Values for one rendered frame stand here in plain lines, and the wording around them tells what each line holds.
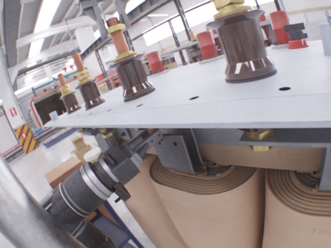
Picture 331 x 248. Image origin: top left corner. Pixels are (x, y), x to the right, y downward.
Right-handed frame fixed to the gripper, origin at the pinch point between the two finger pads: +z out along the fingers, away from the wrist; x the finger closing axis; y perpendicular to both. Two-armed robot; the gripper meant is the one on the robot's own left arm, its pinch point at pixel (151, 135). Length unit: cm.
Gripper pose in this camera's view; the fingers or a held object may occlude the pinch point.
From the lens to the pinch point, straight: 46.5
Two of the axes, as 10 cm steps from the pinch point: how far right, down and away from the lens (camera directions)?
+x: -4.6, -1.4, 8.7
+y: -4.9, -7.8, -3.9
